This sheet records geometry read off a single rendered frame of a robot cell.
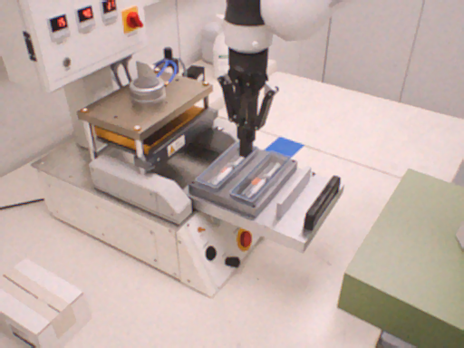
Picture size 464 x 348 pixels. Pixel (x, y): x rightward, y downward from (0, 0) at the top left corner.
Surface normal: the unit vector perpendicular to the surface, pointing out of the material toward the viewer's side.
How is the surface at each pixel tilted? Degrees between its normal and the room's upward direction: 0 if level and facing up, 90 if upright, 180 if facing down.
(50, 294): 1
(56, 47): 90
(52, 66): 90
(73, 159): 0
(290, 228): 0
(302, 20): 96
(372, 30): 90
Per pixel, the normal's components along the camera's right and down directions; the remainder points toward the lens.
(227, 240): 0.77, -0.07
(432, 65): -0.56, 0.49
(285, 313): 0.00, -0.81
